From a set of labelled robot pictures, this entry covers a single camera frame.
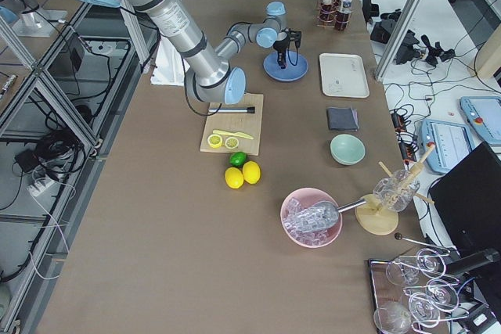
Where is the blue round plate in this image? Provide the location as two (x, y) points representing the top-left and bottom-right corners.
(263, 51), (308, 82)

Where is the clear glass mug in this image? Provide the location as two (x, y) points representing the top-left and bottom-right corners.
(373, 170), (420, 212)

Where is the wire wine glass rack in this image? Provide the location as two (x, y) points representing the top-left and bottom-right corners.
(368, 232), (469, 333)

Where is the blue teach pendant right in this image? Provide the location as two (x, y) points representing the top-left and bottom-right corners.
(421, 119), (474, 174)

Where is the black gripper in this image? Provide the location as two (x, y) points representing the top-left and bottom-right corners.
(272, 28), (302, 68)

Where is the cream rabbit tray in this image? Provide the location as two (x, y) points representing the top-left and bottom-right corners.
(319, 53), (369, 99)

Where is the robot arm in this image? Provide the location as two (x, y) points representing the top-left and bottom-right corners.
(79, 0), (289, 104)

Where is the steel muddler black tip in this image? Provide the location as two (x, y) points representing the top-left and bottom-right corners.
(207, 106), (256, 115)

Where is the tea bottle front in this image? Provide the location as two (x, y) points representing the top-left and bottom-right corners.
(334, 0), (352, 31)

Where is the lemon slice upper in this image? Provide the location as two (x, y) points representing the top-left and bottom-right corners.
(225, 136), (240, 150)

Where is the copper wire bottle rack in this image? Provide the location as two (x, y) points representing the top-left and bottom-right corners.
(316, 0), (352, 31)

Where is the grey folded cloth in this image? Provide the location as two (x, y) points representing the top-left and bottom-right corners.
(326, 107), (359, 131)

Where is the wooden stand with base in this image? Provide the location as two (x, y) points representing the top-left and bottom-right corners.
(355, 143), (435, 235)

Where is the green bowl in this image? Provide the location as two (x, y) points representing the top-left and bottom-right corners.
(330, 134), (366, 166)

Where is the yellow lemon lower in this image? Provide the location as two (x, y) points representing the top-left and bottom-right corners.
(225, 167), (244, 189)

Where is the yellow lemon upper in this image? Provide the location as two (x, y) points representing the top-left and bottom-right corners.
(242, 161), (261, 185)

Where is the aluminium frame post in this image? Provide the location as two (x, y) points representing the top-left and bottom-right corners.
(374, 0), (421, 81)

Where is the black laptop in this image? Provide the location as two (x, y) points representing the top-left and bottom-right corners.
(430, 142), (500, 256)

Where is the green lime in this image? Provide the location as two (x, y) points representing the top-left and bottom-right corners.
(229, 151), (247, 167)

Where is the yellow plastic knife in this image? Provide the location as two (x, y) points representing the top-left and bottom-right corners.
(212, 129), (254, 140)

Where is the pink bowl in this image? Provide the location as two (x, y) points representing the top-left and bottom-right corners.
(280, 188), (343, 248)

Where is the yellow lemon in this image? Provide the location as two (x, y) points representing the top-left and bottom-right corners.
(242, 161), (261, 185)
(225, 167), (244, 189)

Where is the lemon half lower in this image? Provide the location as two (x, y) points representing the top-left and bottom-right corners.
(207, 134), (224, 149)

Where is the wooden cutting board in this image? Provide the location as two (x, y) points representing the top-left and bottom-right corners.
(200, 93), (264, 156)

